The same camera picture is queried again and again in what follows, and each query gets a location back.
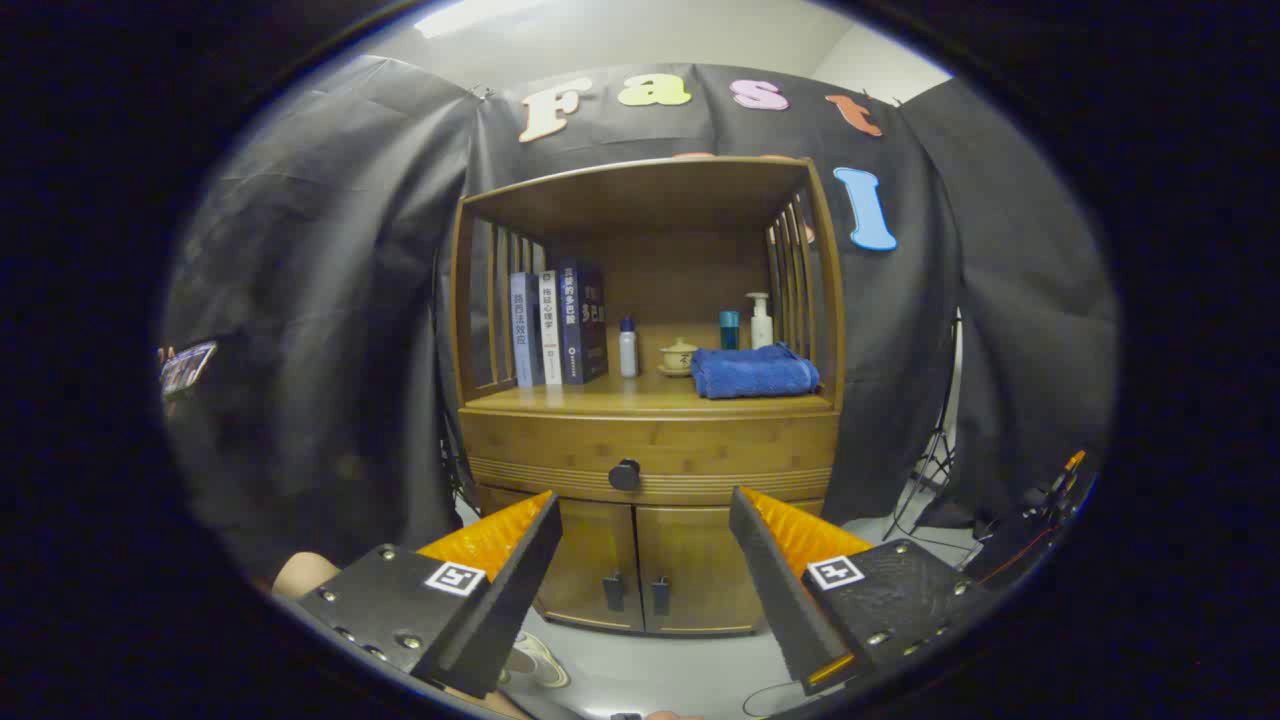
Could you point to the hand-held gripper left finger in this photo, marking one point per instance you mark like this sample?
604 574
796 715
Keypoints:
500 620

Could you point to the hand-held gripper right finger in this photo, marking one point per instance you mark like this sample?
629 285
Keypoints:
775 600

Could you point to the wooden drawer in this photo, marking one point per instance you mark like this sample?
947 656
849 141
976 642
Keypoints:
540 445

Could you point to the black round drawer knob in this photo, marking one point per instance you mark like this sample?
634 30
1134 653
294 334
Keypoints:
624 475

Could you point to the wooden cabinet door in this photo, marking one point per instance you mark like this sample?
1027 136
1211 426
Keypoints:
690 560
595 540

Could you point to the wooden countertop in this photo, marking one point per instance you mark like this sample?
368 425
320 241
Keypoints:
640 395

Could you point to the wooden cabinet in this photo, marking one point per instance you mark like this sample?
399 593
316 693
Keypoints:
640 200

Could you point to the person's white shoe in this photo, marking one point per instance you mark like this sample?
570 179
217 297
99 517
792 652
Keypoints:
535 660

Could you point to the black tripod stand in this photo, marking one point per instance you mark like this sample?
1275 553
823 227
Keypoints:
936 455

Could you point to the blue folded towel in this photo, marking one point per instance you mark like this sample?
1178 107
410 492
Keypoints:
755 375

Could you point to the beige lidded tea cup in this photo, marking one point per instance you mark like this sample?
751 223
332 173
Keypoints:
678 358

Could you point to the black device with orange part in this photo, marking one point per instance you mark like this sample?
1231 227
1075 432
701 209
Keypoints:
1030 525

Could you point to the white pump bottle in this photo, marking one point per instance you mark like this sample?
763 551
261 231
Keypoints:
761 328

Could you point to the teal bottle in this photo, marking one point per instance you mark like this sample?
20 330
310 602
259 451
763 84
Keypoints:
729 330

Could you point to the white bottle with blue cap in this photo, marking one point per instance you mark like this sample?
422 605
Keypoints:
628 355

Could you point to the pale blue-grey book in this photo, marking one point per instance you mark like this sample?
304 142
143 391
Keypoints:
524 335

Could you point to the white book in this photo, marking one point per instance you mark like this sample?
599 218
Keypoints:
550 330

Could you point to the dark blue book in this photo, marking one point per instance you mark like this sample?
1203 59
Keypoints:
582 325

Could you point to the phone with lit screen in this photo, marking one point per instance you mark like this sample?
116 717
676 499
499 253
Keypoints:
188 368

